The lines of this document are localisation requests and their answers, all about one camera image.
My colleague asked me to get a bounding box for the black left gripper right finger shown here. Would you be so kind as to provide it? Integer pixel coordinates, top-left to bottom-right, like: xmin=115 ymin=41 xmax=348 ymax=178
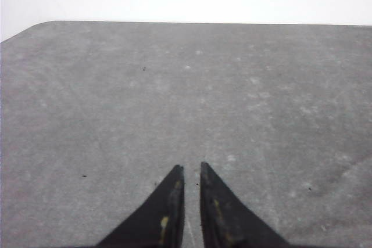
xmin=200 ymin=162 xmax=289 ymax=247

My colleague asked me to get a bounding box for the grey table mat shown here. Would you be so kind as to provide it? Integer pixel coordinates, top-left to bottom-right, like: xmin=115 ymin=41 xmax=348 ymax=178
xmin=1 ymin=21 xmax=371 ymax=247

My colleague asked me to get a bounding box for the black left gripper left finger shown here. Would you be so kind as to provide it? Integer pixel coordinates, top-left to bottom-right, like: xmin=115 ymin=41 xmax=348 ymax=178
xmin=97 ymin=165 xmax=185 ymax=247

